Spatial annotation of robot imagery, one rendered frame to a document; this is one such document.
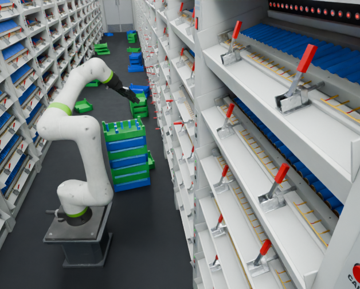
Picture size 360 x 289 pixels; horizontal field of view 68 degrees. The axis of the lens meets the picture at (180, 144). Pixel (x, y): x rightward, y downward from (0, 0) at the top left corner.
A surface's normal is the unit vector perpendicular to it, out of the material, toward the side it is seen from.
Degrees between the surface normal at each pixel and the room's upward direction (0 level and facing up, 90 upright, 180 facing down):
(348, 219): 90
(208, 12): 90
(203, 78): 90
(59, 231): 4
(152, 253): 0
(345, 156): 19
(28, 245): 0
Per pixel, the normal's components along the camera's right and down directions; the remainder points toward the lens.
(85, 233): -0.02, -0.82
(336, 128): -0.33, -0.78
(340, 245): -0.99, 0.11
